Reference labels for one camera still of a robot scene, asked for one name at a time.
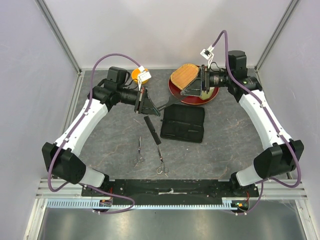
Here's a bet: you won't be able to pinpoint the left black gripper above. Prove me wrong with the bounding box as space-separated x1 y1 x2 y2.
117 86 161 117

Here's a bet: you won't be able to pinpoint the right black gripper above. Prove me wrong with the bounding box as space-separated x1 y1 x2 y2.
181 65 233 97

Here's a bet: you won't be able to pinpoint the black straight comb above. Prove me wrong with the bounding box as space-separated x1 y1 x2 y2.
143 116 162 146

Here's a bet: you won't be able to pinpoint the black tail comb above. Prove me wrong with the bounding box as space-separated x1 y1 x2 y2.
157 97 184 111

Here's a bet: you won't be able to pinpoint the black zip tool case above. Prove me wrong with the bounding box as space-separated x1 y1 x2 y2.
160 104 205 143

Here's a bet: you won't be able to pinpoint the silver scissors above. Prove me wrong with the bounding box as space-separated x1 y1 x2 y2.
134 136 145 167
156 145 169 177

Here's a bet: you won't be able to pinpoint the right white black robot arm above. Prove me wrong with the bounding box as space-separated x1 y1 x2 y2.
171 50 304 197

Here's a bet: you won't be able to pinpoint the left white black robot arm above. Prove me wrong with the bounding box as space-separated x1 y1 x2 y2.
42 66 161 197

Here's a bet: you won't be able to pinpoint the woven bamboo basket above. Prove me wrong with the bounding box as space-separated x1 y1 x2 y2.
170 63 200 90

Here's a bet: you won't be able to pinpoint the pale green cup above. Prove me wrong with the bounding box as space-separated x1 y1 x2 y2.
200 91 210 100

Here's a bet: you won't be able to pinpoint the red round tray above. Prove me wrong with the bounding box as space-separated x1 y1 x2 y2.
168 78 219 105

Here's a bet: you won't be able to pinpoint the orange bowl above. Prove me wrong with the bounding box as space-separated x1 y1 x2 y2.
131 68 151 85

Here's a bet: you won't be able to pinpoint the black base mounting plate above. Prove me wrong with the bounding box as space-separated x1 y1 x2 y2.
81 178 260 200

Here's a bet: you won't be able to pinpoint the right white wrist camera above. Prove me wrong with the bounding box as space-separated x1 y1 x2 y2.
200 45 215 68

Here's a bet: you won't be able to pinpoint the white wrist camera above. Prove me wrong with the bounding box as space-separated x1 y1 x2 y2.
137 65 152 90
200 45 215 68

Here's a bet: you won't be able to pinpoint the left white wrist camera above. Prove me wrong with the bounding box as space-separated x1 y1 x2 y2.
137 65 152 90

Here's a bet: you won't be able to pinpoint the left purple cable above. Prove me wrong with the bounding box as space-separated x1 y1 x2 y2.
46 52 142 193

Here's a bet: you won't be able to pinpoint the right aluminium corner post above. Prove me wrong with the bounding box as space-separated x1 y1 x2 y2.
254 0 301 73

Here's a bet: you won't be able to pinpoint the aluminium corner post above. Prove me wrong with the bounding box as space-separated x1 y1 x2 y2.
35 0 82 75
254 0 301 73

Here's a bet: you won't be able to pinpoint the left aluminium corner post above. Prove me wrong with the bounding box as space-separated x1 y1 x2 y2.
35 0 82 75

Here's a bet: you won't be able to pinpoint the light blue cable duct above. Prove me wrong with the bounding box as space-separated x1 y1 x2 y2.
46 198 249 210

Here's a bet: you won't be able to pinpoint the aluminium front frame rail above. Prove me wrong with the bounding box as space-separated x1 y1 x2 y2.
34 178 309 200

